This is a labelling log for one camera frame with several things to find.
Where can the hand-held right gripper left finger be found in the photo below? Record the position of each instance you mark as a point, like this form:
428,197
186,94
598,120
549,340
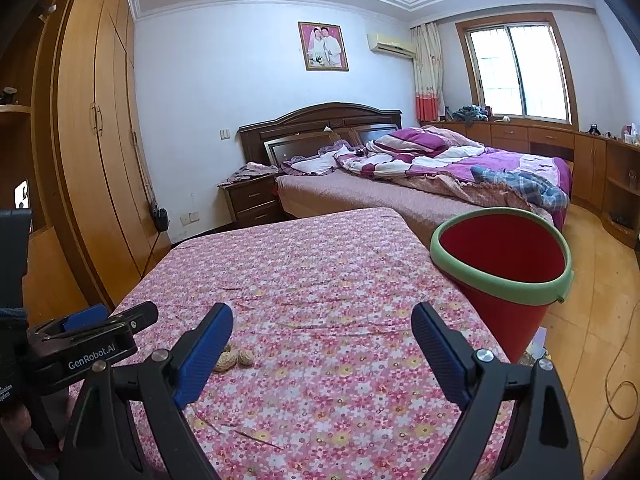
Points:
205,355

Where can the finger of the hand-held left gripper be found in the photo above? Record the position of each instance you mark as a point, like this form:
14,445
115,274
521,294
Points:
140,316
85,317

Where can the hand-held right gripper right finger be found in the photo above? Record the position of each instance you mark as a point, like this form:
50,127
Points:
442,355

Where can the peanut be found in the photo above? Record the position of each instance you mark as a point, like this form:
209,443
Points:
245,356
223,360

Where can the red bin with green rim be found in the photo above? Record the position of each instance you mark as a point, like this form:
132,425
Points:
500,250

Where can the person's left hand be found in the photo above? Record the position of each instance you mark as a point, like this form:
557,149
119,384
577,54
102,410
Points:
15,422

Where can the black hanging pouch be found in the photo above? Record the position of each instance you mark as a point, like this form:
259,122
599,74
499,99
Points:
160,219

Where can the pink floral tablecloth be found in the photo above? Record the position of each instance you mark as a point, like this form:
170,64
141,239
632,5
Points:
325,310

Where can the dark wooden nightstand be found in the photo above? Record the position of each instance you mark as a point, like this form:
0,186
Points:
250,202

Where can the pink clothes pile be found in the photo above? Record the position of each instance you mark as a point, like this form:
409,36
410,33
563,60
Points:
250,172

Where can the light wooden wardrobe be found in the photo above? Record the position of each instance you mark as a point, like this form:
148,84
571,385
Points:
100,135

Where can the blue plaid cloth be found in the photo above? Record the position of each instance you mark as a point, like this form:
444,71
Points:
520,185

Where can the wooden shelf unit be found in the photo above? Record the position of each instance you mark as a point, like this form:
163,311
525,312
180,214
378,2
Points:
15,135

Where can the purple patchwork quilt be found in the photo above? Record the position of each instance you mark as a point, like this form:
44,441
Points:
415,145

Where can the white pillow with purple frill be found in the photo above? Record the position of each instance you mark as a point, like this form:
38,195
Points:
312,164

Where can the long low wooden cabinet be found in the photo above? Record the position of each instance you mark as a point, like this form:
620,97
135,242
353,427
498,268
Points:
505,135

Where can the blue clothes pile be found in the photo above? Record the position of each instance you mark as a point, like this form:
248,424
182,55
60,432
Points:
470,112

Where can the dark wooden bed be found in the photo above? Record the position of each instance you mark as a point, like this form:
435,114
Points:
320,120

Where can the small black stand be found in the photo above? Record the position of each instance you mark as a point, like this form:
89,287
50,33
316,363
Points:
594,129

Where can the cream and red curtain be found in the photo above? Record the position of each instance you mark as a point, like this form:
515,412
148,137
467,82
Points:
428,70

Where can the wooden framed window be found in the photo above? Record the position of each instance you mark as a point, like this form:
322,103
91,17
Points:
520,70

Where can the wall socket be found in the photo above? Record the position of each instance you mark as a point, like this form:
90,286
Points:
189,218

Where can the wall air conditioner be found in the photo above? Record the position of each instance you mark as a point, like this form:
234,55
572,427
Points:
391,45

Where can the framed wall photo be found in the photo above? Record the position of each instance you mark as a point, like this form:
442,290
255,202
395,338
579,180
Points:
323,46

